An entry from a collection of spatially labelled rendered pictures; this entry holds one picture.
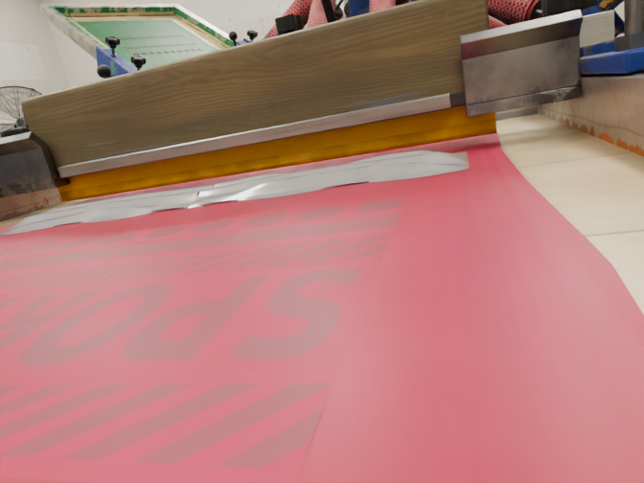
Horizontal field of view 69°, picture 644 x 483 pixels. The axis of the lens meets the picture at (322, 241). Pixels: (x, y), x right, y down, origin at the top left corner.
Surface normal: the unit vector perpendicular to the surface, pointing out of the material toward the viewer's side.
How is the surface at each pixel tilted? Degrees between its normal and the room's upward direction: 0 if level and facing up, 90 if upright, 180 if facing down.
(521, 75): 90
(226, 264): 0
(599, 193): 0
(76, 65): 90
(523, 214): 0
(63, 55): 90
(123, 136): 90
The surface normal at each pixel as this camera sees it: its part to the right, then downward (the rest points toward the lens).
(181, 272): -0.18, -0.94
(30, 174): -0.25, 0.32
